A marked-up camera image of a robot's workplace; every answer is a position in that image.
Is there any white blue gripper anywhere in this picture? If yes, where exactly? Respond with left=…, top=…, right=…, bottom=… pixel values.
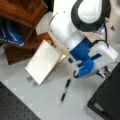
left=69, top=38, right=118, bottom=78

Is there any black drawer box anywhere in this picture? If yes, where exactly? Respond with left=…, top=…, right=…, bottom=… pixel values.
left=87, top=63, right=120, bottom=120

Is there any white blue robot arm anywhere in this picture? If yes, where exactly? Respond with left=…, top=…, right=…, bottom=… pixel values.
left=49, top=0, right=118, bottom=78

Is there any black pen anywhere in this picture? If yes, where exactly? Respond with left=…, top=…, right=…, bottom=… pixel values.
left=60, top=79, right=71, bottom=104

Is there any brown wooden shelf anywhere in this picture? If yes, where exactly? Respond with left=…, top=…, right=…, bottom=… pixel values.
left=0, top=0, right=54, bottom=65

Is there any blue book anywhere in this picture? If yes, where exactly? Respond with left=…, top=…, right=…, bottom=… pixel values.
left=0, top=17, right=24, bottom=46

